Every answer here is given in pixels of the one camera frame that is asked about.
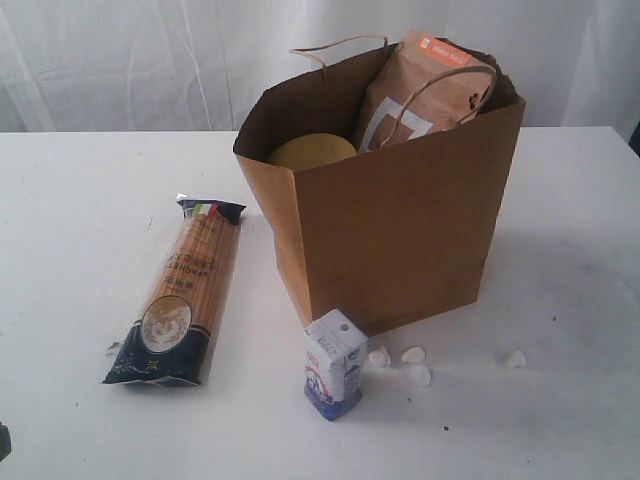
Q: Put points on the spaghetti pack, blue ends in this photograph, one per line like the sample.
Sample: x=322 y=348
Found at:
x=168 y=342

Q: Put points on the small white blue milk carton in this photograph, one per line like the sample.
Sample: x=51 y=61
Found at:
x=336 y=351

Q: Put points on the brown paper shopping bag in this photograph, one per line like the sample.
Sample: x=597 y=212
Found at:
x=391 y=236

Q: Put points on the torn clear plastic scrap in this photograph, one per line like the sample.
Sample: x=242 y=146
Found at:
x=113 y=349

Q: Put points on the glass nut jar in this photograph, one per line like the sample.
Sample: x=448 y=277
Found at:
x=312 y=150

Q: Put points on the white backdrop curtain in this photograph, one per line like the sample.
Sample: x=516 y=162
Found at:
x=202 y=65

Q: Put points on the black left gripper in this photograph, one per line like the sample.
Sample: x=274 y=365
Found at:
x=5 y=441

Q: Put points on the white garlic clove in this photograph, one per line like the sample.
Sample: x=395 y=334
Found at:
x=420 y=375
x=413 y=355
x=380 y=357
x=515 y=360

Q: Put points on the brown kraft pouch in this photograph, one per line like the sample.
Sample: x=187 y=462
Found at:
x=426 y=86

